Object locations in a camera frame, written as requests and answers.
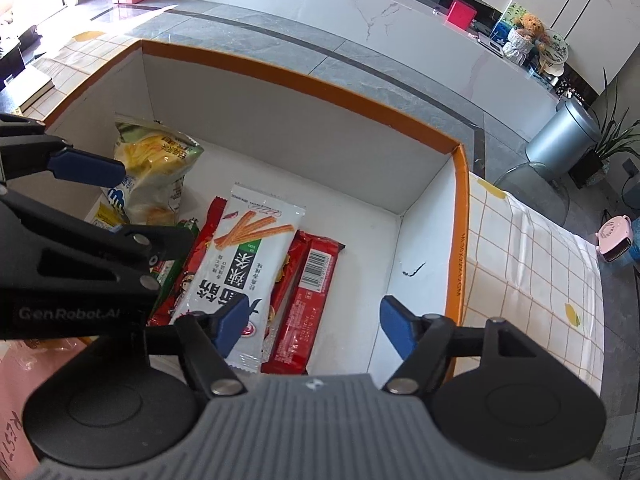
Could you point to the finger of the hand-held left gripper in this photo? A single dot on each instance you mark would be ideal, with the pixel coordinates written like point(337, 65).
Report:
point(87, 170)
point(100, 250)

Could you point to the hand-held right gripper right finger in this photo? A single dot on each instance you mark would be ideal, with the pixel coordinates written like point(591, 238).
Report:
point(396, 326)

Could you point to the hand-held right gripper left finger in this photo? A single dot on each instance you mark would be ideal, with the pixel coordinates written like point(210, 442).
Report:
point(234, 321)

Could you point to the yellow snack packet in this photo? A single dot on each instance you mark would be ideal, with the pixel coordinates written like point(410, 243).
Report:
point(107, 217)

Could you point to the white stick snack packet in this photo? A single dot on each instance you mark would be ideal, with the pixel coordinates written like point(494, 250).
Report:
point(240, 260)

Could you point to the white yellow chips bag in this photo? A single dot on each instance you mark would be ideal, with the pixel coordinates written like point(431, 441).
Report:
point(150, 160)

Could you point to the red snack bag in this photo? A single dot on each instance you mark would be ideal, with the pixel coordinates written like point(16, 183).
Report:
point(197, 265)

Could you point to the green label snack packet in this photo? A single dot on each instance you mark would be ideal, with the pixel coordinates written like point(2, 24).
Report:
point(167, 280)

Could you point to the red bar snack packet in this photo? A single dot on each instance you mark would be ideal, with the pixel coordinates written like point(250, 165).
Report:
point(312, 300)

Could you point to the orange cardboard box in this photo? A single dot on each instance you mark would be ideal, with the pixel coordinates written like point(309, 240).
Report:
point(300, 125)

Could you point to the dark coffee table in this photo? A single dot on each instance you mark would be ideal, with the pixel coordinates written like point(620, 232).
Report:
point(15, 55)

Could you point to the round glass side table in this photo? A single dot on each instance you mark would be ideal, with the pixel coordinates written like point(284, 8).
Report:
point(540, 185)

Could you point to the pink fan heater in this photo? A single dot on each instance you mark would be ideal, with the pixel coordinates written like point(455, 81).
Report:
point(615, 235)

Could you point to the potted long leaf plant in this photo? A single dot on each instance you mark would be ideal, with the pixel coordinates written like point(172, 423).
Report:
point(587, 167)

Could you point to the silver trash can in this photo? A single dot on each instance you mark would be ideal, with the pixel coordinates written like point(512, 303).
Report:
point(565, 135)

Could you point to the teddy bear in white basket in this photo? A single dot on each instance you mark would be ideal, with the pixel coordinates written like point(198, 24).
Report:
point(522, 35)

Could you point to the magenta box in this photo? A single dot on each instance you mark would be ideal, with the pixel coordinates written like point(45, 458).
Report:
point(460, 14)

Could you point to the round printed hand fan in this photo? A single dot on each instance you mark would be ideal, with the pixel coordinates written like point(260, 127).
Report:
point(554, 46)

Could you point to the landscape picture card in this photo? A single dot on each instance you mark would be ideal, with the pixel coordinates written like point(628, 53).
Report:
point(505, 20)

